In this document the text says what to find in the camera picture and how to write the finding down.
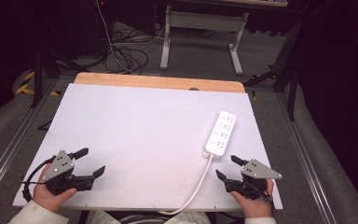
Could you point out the person's left hand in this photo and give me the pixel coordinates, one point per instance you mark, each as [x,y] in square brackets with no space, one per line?
[48,197]

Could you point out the yellow black floor tape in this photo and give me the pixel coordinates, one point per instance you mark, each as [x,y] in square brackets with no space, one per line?
[26,84]

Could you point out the white power strip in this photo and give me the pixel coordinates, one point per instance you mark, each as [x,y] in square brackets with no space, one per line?
[220,133]

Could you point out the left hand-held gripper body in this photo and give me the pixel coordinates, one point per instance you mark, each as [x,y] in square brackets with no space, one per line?
[58,168]

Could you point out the grey metal desk frame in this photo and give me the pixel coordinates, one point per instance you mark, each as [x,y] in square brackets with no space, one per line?
[203,20]

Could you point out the aluminium floor rail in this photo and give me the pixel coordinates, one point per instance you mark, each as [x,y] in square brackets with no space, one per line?
[11,144]
[307,161]

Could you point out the black metal stand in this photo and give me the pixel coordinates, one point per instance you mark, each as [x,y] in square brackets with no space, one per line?
[292,77]
[38,79]

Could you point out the person's white clothing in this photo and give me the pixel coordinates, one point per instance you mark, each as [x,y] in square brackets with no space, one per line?
[186,219]

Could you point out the person's right hand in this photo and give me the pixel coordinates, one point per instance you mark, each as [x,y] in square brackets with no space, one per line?
[256,207]

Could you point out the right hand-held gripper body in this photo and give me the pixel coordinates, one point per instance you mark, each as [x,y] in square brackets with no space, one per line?
[258,171]

